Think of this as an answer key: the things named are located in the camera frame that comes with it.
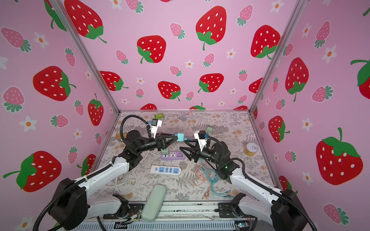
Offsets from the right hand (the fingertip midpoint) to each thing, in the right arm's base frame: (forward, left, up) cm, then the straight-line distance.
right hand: (182, 145), depth 68 cm
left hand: (+2, +3, +3) cm, 4 cm away
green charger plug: (+6, +13, -20) cm, 25 cm away
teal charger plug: (+3, +1, +3) cm, 4 cm away
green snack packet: (+42, +28, -25) cm, 56 cm away
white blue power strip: (-3, +10, -25) cm, 27 cm away
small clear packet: (+46, +6, -26) cm, 53 cm away
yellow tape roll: (+17, -42, -24) cm, 51 cm away
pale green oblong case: (-22, +13, -24) cm, 35 cm away
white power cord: (-5, +15, -1) cm, 16 cm away
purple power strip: (+7, +9, -25) cm, 27 cm away
